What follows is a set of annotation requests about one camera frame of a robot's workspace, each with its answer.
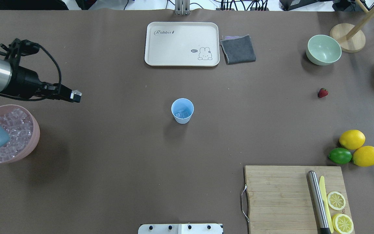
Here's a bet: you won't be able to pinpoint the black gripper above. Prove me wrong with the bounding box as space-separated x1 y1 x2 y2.
0 38 81 103

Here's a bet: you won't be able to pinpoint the grey folded cloth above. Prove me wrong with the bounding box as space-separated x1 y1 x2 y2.
220 35 256 65

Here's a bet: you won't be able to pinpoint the mint green bowl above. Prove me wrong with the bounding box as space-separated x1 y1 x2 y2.
306 34 342 66

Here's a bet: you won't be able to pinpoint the cream rabbit tray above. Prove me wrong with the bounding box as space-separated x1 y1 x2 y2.
144 22 220 67

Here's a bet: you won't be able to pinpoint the wooden cutting board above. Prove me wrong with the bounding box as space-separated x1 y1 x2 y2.
244 165 348 234

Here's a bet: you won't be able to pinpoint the yellow lemon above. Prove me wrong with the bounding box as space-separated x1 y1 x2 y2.
339 129 366 150
352 146 374 167

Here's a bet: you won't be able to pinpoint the green lime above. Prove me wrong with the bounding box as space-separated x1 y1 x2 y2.
328 148 352 164

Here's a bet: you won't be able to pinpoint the lemon slice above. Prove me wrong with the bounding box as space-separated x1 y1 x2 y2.
331 214 354 234
327 191 347 211

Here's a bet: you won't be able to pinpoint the red strawberry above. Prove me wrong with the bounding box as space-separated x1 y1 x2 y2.
317 88 329 98

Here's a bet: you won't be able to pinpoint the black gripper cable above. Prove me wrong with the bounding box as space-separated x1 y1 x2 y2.
0 44 63 102

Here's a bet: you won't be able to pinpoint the lemon slice lower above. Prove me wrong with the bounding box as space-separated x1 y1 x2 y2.
331 214 354 234

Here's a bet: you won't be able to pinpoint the lemon slice upper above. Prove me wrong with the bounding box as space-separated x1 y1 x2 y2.
327 191 347 211

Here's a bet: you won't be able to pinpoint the wooden cup stand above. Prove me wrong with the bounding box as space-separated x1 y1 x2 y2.
330 0 374 53

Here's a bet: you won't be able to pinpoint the pink bowl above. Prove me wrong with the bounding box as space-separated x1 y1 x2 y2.
0 105 40 164

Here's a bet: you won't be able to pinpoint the pile of clear ice cubes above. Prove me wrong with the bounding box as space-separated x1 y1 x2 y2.
0 108 33 163

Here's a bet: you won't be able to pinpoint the yellow lemon upper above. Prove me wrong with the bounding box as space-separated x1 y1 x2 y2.
339 129 366 150

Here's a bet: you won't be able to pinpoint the steel knife handle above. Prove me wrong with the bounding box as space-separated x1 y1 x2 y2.
307 170 331 234

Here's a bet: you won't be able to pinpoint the light blue plastic cup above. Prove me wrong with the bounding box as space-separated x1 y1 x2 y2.
171 98 194 124

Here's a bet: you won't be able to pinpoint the yellow plastic knife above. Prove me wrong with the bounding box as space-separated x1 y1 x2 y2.
318 176 334 234

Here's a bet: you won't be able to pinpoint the yellow lemon lower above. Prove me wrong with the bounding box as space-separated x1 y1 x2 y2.
352 146 374 167

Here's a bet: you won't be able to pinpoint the ice cubes in cup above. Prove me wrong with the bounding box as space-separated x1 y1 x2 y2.
173 110 192 119

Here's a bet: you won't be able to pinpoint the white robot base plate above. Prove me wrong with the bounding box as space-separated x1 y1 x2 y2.
138 223 224 234

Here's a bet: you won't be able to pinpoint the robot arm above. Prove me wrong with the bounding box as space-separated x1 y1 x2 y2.
0 38 82 103

